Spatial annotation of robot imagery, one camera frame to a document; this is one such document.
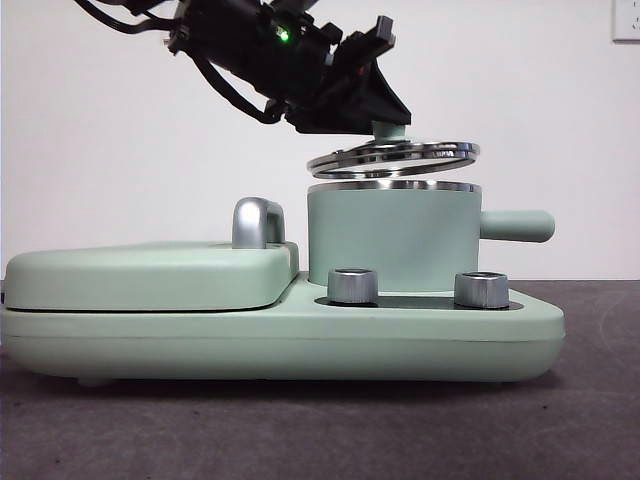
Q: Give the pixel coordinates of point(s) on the mint green breakfast maker base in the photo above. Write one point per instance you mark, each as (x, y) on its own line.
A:
(400, 345)

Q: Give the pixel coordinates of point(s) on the white wall socket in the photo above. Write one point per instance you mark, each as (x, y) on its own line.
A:
(627, 22)

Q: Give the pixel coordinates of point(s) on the silver control knob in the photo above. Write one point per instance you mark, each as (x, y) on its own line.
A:
(482, 291)
(352, 287)

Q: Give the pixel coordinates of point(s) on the glass lid with green knob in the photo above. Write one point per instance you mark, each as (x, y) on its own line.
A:
(390, 131)

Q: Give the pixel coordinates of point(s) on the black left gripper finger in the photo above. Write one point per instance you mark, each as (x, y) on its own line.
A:
(365, 105)

